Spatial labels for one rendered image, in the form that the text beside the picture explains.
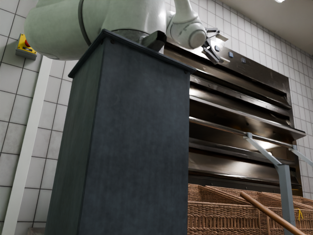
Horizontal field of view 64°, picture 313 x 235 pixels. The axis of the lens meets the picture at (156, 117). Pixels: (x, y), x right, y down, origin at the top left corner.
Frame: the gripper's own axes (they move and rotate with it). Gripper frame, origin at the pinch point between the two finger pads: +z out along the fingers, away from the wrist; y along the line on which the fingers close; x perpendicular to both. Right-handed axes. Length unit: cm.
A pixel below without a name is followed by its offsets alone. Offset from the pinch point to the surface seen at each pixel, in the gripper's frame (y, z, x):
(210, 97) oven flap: -7, 46, -61
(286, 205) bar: 74, 41, -2
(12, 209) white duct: 83, -77, -58
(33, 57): 7, -84, -57
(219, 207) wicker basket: 76, 3, -10
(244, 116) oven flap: 8, 68, -46
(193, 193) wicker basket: 69, 25, -56
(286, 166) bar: 54, 42, 0
